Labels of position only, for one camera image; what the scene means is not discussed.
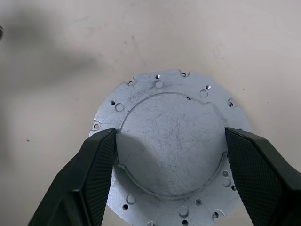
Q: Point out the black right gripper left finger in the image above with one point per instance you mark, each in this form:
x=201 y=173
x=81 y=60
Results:
x=77 y=188

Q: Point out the silver motor end cover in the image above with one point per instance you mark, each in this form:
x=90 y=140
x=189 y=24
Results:
x=169 y=141

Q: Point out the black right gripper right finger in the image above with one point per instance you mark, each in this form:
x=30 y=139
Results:
x=263 y=183

